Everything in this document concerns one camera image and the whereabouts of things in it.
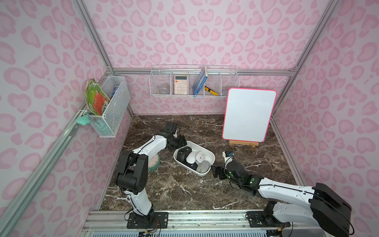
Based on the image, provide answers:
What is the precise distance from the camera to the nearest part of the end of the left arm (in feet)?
2.31

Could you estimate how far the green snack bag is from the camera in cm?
69

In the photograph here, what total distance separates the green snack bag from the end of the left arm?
1.02ft
